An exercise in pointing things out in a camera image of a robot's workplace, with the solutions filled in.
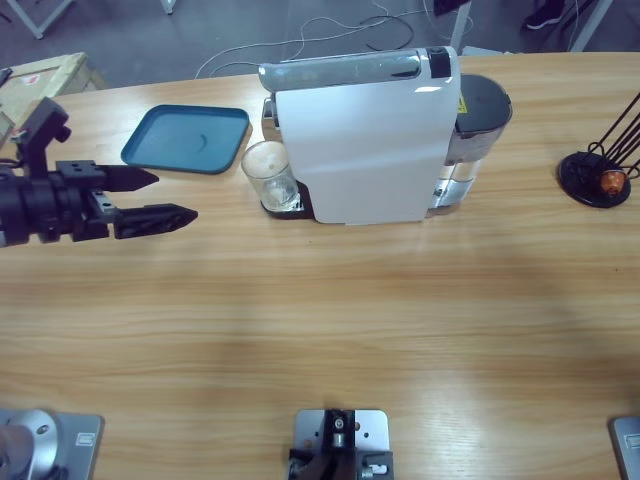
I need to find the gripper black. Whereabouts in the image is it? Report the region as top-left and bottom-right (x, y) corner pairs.
(0, 159), (199, 247)

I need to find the white metal table frame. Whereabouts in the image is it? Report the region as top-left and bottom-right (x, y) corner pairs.
(0, 0), (76, 40)

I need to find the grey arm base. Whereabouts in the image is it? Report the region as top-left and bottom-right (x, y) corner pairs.
(0, 408), (105, 480)
(608, 416), (640, 480)

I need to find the slanted white metal leg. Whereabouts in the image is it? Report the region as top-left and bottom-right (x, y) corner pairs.
(569, 0), (614, 52)

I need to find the wooden crate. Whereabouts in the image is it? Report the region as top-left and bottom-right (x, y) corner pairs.
(0, 52), (106, 151)

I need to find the long white floor cable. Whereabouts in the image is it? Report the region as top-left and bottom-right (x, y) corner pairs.
(194, 17), (371, 80)

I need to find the white capsule coffee machine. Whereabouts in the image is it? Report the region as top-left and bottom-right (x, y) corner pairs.
(262, 45), (464, 226)

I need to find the silver coffee machine lever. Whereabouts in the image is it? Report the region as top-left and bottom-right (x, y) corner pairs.
(258, 48), (426, 94)

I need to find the clear glass cup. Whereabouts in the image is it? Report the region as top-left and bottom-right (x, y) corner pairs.
(241, 141), (301, 214)

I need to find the clear water tank black lid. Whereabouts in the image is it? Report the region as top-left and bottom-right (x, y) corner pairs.
(439, 73), (514, 211)

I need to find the orange coffee capsule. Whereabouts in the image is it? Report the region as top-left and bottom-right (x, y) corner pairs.
(599, 169), (629, 196)

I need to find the wrist black camera bracket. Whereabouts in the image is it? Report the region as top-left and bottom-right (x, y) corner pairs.
(13, 97), (72, 177)

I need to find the black floor cable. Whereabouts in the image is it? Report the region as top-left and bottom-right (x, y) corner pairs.
(359, 14), (415, 51)

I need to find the black shoe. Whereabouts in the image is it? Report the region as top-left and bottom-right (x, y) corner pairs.
(523, 0), (566, 30)

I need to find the thin white looped cable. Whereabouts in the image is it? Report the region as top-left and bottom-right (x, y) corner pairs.
(372, 0), (471, 40)

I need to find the black capsule holder stand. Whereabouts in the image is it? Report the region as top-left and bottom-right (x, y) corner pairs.
(557, 89), (640, 209)

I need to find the teal plastic tray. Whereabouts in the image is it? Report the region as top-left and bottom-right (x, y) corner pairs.
(120, 104), (251, 176)

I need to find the white metal post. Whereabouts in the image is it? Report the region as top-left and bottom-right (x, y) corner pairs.
(449, 0), (474, 49)

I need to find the black drip tray silver grill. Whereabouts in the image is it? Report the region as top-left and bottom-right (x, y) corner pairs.
(259, 182), (316, 221)

